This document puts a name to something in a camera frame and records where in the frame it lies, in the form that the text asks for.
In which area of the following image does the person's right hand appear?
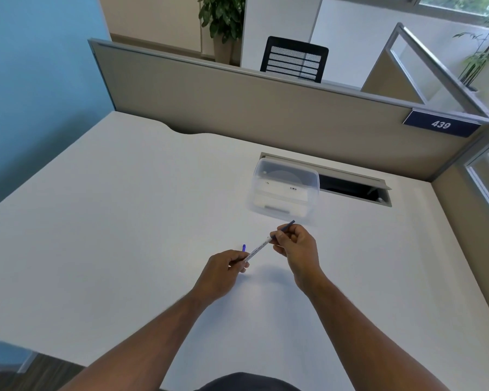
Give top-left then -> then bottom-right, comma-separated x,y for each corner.
269,224 -> 321,282

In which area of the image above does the person's left hand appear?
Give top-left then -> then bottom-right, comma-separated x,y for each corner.
192,249 -> 252,301

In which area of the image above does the white ballpoint pen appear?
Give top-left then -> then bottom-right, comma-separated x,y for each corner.
243,220 -> 297,263

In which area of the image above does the person's left forearm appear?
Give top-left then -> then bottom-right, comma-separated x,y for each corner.
59,290 -> 213,391

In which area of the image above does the person's right forearm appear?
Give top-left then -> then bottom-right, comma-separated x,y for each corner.
293,268 -> 447,391

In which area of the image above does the clear plastic container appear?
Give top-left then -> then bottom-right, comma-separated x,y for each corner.
246,158 -> 321,218

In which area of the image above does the person's dark clothing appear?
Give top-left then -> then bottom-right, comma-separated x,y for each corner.
199,372 -> 301,391

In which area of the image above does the beige desk partition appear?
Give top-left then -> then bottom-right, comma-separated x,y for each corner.
87,38 -> 489,184

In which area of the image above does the black mesh office chair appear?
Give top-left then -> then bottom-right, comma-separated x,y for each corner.
260,36 -> 329,84

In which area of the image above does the dark blue number sign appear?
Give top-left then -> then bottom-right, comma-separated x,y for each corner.
403,109 -> 482,138

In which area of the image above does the beige side partition with glass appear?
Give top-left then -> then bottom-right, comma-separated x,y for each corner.
431,125 -> 489,245

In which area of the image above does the beige plant pot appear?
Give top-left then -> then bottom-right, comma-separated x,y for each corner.
212,33 -> 234,64

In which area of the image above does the glass-panelled grey partition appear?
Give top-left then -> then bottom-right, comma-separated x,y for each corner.
360,22 -> 489,127

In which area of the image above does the white desk leg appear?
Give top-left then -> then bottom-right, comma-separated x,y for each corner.
16,349 -> 40,376

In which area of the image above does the green leafy potted plant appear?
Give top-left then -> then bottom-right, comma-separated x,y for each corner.
197,0 -> 246,42

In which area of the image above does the thin bamboo plant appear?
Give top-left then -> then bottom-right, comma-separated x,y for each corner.
453,12 -> 489,92

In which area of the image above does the window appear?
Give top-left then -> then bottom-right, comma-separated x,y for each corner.
405,0 -> 489,21

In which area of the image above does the grey desk cable tray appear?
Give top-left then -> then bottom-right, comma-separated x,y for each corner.
260,152 -> 393,207

